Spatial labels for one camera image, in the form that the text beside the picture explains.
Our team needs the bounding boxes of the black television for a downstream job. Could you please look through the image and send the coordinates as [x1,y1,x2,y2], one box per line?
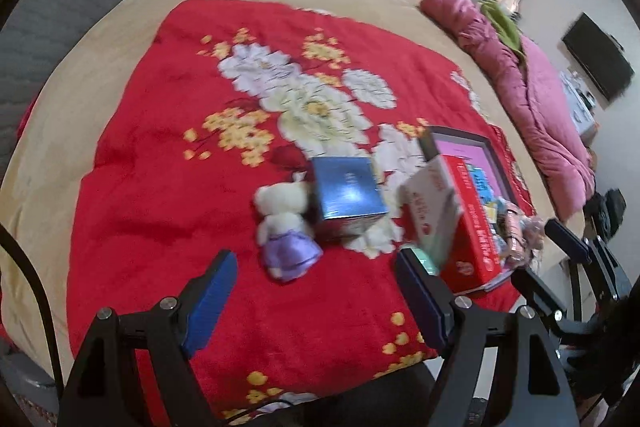
[561,13,636,102]

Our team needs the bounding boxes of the green cloth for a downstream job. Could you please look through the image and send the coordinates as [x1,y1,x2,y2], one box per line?
[480,0,523,52]

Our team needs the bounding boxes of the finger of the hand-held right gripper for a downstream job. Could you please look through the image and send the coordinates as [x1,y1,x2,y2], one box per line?
[545,219,631,293]
[510,267,591,343]

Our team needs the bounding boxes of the pink quilt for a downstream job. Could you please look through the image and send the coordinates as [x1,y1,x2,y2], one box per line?
[420,0,598,220]

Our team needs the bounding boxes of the black cable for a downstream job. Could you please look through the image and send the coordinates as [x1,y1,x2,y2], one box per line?
[0,224,66,400]

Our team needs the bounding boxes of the grey shallow box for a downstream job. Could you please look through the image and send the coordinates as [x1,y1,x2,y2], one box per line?
[419,126,523,295]

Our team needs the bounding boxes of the clear bag with brown puff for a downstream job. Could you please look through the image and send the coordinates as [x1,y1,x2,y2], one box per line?
[520,216,547,268]

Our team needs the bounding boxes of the red tissue pack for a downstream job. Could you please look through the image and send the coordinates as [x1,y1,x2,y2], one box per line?
[401,154,505,294]

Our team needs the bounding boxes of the small floral tissue pack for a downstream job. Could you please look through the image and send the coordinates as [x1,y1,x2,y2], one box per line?
[405,246,442,277]

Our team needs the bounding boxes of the dark small box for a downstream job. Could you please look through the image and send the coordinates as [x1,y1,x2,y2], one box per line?
[310,156,391,242]

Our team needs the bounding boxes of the white cabinet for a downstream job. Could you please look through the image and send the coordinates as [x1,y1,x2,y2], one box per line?
[560,69,598,135]

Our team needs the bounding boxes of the black bag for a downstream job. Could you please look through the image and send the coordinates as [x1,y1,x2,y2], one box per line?
[585,189,626,238]

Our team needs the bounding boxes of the dark pants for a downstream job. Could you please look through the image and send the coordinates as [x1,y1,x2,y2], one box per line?
[220,359,441,427]

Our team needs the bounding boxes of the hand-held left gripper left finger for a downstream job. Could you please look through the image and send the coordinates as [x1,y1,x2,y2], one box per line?
[57,249,238,427]

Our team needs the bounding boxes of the pink book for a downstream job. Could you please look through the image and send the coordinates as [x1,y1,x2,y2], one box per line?
[434,138,506,228]

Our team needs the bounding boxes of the red floral blanket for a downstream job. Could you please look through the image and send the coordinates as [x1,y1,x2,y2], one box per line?
[65,0,538,427]

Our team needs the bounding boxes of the white plush toy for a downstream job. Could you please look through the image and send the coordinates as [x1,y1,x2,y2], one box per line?
[252,179,323,284]

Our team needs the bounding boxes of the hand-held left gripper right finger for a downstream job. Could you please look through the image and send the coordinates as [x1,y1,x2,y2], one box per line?
[395,248,578,427]

